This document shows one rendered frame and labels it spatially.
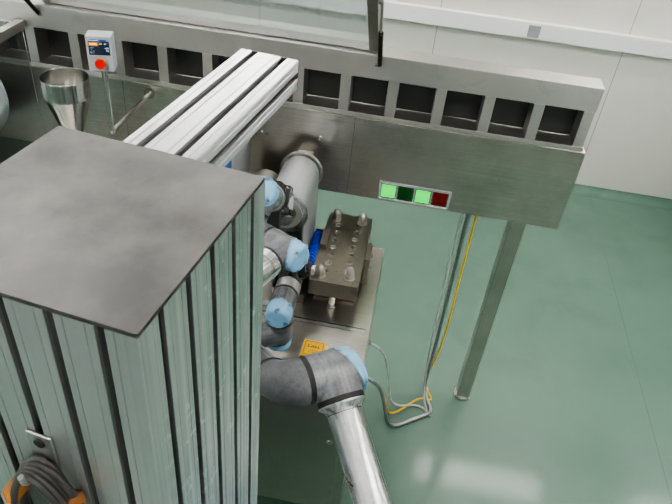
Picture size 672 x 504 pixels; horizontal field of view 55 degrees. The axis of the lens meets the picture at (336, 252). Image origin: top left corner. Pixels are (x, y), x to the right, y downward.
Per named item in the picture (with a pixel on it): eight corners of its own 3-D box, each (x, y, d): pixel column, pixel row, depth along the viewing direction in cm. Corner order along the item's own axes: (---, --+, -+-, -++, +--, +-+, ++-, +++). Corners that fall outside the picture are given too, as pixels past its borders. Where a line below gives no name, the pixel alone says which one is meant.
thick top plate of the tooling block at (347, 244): (307, 293, 212) (309, 279, 208) (329, 224, 244) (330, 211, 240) (355, 301, 211) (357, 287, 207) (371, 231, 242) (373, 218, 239)
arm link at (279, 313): (262, 328, 184) (263, 306, 179) (272, 303, 193) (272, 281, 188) (289, 333, 184) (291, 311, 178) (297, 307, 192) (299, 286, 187)
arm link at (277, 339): (252, 340, 195) (252, 314, 188) (287, 332, 199) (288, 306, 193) (260, 358, 190) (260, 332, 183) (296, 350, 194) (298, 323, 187)
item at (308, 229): (299, 270, 213) (302, 224, 201) (313, 229, 231) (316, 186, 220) (300, 270, 213) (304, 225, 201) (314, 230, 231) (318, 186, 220)
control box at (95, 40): (88, 73, 180) (82, 38, 174) (92, 64, 185) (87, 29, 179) (114, 74, 181) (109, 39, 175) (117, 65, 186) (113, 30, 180)
